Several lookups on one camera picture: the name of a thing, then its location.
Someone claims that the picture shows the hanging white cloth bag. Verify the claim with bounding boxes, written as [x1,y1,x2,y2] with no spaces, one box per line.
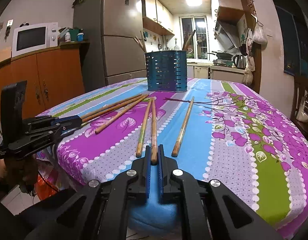
[245,28,254,55]

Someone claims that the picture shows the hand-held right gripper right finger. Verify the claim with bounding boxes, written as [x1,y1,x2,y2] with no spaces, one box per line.
[157,144,285,240]

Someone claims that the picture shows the kitchen window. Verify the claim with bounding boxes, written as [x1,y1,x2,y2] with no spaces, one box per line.
[179,16,209,61]

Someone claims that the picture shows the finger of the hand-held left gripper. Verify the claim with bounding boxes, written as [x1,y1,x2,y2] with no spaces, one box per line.
[8,125,81,153]
[21,115,83,133]

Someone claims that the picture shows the orange wooden cabinet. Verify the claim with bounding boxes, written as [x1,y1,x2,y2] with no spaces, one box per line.
[0,40,91,132]

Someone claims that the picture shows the steel electric kettle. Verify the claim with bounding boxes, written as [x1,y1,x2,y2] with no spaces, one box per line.
[232,54,247,70]

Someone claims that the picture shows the hanging clear plastic bag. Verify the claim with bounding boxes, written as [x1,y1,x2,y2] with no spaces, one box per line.
[252,21,268,43]

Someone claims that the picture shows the brown-edged wall cabinet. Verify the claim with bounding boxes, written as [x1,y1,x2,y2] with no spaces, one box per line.
[210,0,246,26]

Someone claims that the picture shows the person's left hand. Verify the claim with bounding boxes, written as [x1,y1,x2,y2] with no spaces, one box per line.
[0,154,39,193]

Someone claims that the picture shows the blue metal utensil holder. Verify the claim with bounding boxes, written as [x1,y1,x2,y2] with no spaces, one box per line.
[144,50,188,92]

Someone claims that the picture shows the beige wall cabinets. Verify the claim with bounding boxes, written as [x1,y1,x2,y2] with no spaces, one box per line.
[142,0,176,36]

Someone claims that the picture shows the gas stove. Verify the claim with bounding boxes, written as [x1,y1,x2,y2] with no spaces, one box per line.
[213,58,234,67]

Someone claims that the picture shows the orange plastic bag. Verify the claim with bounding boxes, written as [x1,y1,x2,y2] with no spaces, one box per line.
[35,166,60,201]

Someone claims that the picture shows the dark wooden chair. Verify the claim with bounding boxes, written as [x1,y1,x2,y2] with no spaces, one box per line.
[290,74,308,141]

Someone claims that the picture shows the silver refrigerator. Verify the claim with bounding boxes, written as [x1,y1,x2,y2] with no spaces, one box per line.
[72,0,145,86]

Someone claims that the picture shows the steel range hood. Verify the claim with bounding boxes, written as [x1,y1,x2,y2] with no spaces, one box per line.
[213,20,241,52]

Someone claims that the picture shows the floral purple tablecloth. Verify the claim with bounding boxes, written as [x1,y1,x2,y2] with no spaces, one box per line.
[35,77,308,239]

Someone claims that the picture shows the wooden chopstick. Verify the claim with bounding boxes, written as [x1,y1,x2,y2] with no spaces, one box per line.
[80,94,143,119]
[171,96,195,158]
[182,30,196,51]
[81,94,150,127]
[95,95,151,134]
[135,97,153,158]
[151,97,158,166]
[133,36,146,53]

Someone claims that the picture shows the black wok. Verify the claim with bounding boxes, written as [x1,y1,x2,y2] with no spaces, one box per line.
[206,50,234,59]

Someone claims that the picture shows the green plastic container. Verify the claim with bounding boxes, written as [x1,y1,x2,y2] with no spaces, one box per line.
[68,28,81,42]

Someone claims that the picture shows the wall stickers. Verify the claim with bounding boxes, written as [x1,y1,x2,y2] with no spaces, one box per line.
[0,19,14,46]

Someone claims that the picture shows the hanging beige bag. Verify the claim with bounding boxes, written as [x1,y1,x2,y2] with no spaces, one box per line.
[243,55,256,86]

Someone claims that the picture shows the white microwave oven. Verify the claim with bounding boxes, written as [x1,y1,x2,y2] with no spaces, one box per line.
[11,22,59,58]

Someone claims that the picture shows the white paper box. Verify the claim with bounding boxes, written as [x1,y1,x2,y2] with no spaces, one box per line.
[57,27,69,40]

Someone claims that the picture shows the beige kitchen base cabinets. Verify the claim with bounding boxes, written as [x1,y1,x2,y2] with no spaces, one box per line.
[186,62,247,81]

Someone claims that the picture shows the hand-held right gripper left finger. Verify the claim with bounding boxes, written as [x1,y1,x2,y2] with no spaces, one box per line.
[24,145,152,240]

